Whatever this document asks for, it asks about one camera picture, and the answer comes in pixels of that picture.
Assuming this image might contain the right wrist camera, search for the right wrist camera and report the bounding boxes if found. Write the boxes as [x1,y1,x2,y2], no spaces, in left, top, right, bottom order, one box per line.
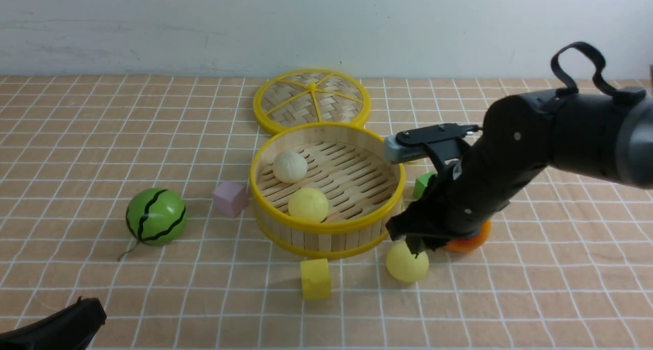
[383,123,483,167]

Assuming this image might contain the orange toy pear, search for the orange toy pear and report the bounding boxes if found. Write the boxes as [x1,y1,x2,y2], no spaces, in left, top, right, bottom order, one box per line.
[445,220,492,254]

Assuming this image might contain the yellow foam cube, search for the yellow foam cube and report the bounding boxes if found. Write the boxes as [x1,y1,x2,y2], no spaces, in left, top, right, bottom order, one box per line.
[300,259,332,301]

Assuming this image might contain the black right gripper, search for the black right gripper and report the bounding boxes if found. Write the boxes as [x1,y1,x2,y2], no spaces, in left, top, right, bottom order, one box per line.
[386,141,549,259]

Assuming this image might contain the green foam cube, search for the green foam cube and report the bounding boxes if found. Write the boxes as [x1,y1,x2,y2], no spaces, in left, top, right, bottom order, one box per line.
[413,171,437,200]

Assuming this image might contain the yellow bun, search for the yellow bun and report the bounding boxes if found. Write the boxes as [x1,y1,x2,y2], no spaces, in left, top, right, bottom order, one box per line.
[385,240,431,284]
[288,188,330,223]

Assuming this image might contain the checked tan tablecloth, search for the checked tan tablecloth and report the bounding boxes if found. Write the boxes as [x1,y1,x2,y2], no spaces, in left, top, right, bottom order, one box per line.
[1,74,652,349]

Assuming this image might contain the bamboo steamer tray yellow rim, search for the bamboo steamer tray yellow rim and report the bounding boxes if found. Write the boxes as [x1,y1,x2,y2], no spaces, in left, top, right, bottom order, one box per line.
[249,122,406,259]

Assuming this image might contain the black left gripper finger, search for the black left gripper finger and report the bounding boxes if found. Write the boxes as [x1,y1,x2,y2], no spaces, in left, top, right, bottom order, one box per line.
[1,296,107,349]

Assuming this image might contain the pink foam cube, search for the pink foam cube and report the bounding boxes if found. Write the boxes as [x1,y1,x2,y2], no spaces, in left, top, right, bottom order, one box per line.
[212,181,248,218]

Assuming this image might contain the cream white bun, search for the cream white bun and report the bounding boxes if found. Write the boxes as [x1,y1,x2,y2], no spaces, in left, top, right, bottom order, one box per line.
[272,151,308,184]

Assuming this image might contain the bamboo steamer lid yellow rim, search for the bamboo steamer lid yellow rim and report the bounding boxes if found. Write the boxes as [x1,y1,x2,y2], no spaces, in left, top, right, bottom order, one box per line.
[253,68,371,135]

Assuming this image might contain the green toy watermelon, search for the green toy watermelon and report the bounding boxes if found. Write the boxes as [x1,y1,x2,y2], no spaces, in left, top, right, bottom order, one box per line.
[117,188,188,262]

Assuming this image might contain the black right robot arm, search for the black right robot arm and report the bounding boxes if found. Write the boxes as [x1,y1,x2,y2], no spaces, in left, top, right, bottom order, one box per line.
[385,89,652,255]

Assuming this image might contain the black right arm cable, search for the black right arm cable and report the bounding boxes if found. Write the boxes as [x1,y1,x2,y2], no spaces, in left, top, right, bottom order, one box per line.
[550,41,647,98]

